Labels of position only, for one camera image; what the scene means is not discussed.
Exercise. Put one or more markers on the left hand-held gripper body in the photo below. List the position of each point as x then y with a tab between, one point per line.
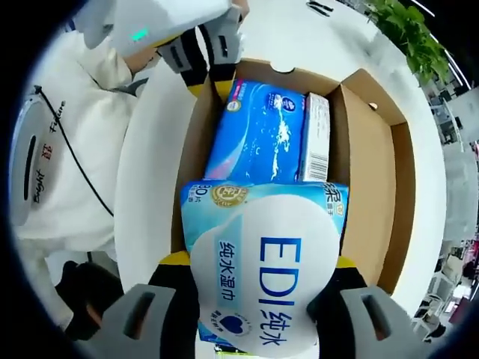
157	18

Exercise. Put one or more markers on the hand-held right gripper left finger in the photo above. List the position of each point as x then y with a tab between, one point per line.
164	318

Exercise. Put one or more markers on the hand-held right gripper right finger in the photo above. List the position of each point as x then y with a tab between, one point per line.
348	306

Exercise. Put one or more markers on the blue soft tissue pack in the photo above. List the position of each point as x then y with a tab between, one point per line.
258	131

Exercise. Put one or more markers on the white light-blue wet wipes pack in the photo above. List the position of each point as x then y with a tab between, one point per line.
269	239

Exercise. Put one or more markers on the brown cardboard shoe box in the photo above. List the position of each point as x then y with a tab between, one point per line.
370	187

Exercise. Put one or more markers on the small white carton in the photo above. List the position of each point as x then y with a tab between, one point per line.
316	138

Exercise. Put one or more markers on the person's left hand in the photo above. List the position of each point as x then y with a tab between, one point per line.
242	8

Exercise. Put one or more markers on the person's black trousers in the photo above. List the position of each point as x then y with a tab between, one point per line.
90	284

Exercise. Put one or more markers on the small black object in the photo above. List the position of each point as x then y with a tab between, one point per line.
320	7

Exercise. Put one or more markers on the white desk partition panel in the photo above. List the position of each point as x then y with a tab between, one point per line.
464	187

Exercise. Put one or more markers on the green plant in white pot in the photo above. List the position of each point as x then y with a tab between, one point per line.
411	33

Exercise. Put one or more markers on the white grey chest device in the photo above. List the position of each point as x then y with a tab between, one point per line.
22	164

